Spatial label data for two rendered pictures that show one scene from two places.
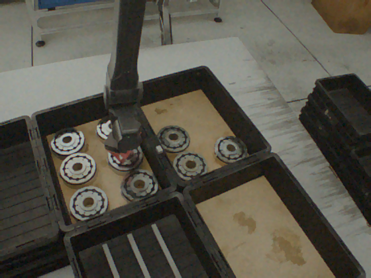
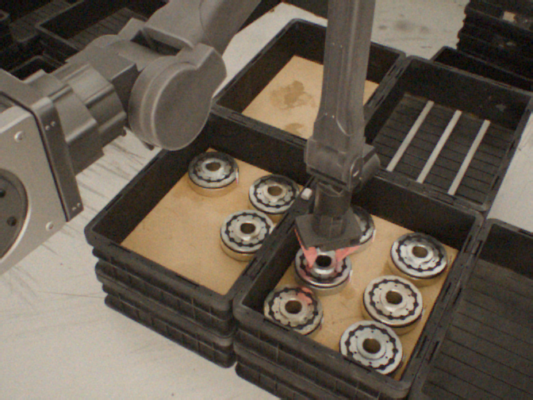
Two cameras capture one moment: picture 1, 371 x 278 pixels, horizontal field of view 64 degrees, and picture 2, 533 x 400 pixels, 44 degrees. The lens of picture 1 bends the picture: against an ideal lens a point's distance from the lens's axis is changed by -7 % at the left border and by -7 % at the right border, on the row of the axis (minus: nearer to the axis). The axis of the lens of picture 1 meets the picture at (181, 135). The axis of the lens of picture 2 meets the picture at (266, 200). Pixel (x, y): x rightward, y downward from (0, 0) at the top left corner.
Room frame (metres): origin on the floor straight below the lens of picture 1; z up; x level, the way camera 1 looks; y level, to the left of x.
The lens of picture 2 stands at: (0.97, 0.72, 1.80)
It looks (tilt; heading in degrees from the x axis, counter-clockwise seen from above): 47 degrees down; 240
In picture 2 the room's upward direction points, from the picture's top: 2 degrees clockwise
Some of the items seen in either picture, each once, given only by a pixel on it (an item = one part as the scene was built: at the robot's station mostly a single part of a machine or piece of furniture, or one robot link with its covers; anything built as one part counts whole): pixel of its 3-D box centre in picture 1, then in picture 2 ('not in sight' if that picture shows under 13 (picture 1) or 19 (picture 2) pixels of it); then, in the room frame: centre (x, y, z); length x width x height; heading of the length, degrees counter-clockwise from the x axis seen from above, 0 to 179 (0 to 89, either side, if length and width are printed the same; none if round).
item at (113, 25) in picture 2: not in sight; (118, 71); (0.47, -1.22, 0.37); 0.40 x 0.30 x 0.45; 24
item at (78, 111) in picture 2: not in sight; (59, 123); (0.91, 0.29, 1.45); 0.09 x 0.08 x 0.12; 114
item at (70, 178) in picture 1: (77, 168); (393, 300); (0.45, 0.28, 0.86); 0.10 x 0.10 x 0.01
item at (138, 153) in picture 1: (125, 155); (323, 263); (0.51, 0.15, 0.86); 0.10 x 0.10 x 0.01
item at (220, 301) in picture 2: (195, 118); (215, 195); (0.63, -0.03, 0.92); 0.40 x 0.30 x 0.02; 32
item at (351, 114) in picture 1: (338, 128); not in sight; (1.20, -0.89, 0.37); 0.40 x 0.30 x 0.45; 24
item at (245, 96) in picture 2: (265, 241); (310, 100); (0.30, -0.25, 0.87); 0.40 x 0.30 x 0.11; 32
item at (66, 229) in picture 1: (97, 150); (365, 261); (0.48, 0.22, 0.92); 0.40 x 0.30 x 0.02; 32
